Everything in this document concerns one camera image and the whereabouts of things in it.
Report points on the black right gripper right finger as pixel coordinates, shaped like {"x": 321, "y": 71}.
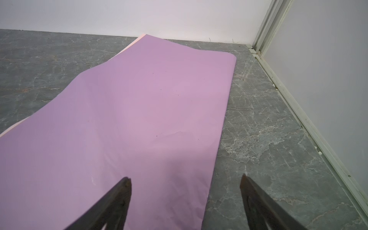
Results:
{"x": 262, "y": 212}

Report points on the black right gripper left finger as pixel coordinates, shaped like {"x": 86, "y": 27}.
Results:
{"x": 110, "y": 212}

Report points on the aluminium enclosure frame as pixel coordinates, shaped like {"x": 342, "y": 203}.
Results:
{"x": 316, "y": 54}

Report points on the pink purple wrapping paper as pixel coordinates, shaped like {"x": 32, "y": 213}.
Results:
{"x": 153, "y": 113}

